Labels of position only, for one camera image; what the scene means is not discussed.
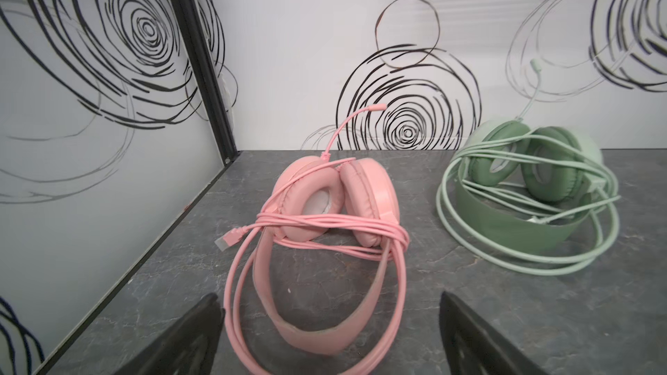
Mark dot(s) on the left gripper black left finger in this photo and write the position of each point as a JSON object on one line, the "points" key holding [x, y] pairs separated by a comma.
{"points": [[187, 347]]}

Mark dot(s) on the green headphones with cable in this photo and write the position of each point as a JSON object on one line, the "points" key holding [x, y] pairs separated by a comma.
{"points": [[536, 201]]}

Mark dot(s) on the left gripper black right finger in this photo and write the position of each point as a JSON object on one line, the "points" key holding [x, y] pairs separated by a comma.
{"points": [[473, 346]]}

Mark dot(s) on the pink headphones with cable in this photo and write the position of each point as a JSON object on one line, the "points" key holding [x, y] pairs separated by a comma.
{"points": [[346, 206]]}

